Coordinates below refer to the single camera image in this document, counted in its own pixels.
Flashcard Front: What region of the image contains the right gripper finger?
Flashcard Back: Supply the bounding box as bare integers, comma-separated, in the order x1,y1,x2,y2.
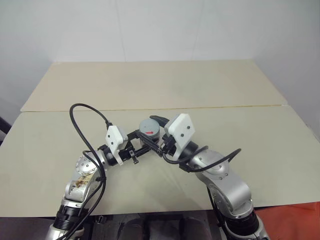
137,131,165,157
149,115,169,129

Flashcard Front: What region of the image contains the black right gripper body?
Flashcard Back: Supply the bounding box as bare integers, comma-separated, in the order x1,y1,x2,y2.
161,133,179,158

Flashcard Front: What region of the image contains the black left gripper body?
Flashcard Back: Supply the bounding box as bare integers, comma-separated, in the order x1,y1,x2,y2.
118,132,141,166

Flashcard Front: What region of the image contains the small clear jar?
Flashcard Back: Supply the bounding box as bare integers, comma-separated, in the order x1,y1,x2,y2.
140,132,162,148

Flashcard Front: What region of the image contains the grey jar lid red arrow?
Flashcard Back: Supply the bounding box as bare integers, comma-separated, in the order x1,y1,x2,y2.
138,118,163,138

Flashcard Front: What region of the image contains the dark furniture piece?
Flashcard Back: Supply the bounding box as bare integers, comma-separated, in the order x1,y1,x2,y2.
0,115,12,148

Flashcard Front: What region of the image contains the orange red mat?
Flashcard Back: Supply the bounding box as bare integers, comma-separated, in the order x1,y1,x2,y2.
252,199,320,240

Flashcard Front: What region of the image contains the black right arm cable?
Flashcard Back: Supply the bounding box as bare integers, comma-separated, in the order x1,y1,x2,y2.
161,147,243,174

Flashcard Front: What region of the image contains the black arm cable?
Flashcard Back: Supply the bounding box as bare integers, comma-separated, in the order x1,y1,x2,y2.
161,147,243,174
69,102,114,240

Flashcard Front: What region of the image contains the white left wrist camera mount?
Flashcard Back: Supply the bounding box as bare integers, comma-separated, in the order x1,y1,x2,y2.
104,125,129,166

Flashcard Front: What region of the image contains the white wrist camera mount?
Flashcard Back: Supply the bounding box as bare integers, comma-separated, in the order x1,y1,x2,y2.
104,125,129,166
163,113,196,161

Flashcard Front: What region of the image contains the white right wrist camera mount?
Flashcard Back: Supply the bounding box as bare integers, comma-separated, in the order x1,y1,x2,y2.
163,113,196,161

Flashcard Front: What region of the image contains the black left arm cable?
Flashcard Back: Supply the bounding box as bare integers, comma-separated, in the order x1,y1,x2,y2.
69,102,114,240

